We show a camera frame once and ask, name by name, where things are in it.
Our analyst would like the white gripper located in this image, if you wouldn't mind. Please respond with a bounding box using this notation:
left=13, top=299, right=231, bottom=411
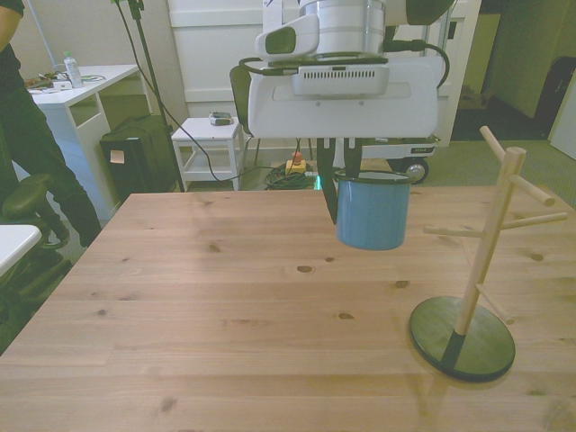
left=247, top=55, right=440, bottom=225

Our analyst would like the blue enamel mug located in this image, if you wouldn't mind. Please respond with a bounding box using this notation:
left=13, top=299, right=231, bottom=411
left=335, top=168, right=412, bottom=252

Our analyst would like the wooden mug tree black base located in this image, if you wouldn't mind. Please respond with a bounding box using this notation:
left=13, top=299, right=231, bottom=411
left=409, top=125, right=570, bottom=384

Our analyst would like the yellow emergency stop button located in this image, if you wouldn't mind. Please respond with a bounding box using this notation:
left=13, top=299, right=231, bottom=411
left=285, top=151, right=317, bottom=177

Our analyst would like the white wheeled cart base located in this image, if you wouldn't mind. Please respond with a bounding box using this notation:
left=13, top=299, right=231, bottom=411
left=358, top=133, right=443, bottom=186

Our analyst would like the black chair with metal legs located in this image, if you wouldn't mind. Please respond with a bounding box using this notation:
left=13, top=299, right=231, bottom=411
left=229, top=65, right=316, bottom=168

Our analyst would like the small white side table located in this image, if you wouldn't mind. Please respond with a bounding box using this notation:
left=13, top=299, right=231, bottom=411
left=171, top=116, right=247, bottom=193

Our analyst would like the black bag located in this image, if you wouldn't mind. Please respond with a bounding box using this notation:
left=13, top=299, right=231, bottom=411
left=99, top=114, right=177, bottom=204
left=535, top=56, right=576, bottom=136

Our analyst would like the black tripod stand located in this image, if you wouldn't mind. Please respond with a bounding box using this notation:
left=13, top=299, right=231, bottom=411
left=109, top=0, right=186, bottom=194

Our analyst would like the white desk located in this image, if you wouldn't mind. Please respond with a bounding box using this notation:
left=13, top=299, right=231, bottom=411
left=25, top=64, right=152, bottom=220

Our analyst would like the clear plastic bottle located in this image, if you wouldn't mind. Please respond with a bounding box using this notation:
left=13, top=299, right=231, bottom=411
left=62, top=49, right=86, bottom=89

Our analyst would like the person in dark clothes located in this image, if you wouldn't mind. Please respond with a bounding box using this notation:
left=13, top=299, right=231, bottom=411
left=0, top=0, right=103, bottom=249

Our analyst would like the black office chair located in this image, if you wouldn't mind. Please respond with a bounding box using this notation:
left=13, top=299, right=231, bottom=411
left=0, top=173, right=74, bottom=328

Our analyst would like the white table corner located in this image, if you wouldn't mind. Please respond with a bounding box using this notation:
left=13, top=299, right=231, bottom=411
left=0, top=224, right=44, bottom=278

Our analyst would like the coiled black floor cable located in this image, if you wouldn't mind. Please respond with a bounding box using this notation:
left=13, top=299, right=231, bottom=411
left=262, top=165, right=323, bottom=191

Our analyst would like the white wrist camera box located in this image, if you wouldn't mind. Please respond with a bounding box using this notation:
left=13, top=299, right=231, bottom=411
left=255, top=15, right=321, bottom=64

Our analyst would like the thin black hanging cable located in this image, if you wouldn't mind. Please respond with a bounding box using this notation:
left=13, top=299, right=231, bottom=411
left=117, top=0, right=289, bottom=183

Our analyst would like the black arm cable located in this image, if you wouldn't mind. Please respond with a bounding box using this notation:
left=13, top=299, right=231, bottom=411
left=238, top=38, right=452, bottom=91

